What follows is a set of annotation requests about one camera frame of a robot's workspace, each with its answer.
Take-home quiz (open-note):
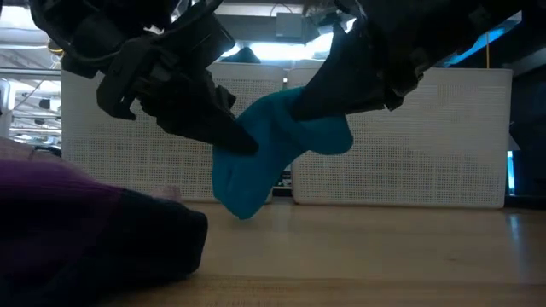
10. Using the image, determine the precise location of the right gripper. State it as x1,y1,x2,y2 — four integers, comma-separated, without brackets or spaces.
290,0,453,122

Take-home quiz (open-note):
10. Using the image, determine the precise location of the ceiling light panel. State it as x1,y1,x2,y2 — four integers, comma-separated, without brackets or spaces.
232,32,334,61

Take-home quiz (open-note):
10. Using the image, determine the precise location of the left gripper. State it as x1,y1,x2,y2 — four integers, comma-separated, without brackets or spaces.
96,14,259,155

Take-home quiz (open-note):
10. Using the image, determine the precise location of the grey ceiling air unit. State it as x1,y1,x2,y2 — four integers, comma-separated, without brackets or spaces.
217,11,308,43

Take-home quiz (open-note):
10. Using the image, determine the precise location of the black ceiling device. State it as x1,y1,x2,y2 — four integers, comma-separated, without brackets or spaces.
46,38,65,56

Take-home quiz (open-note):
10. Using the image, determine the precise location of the black purple teal sock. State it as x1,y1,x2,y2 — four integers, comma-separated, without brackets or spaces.
0,159,209,307

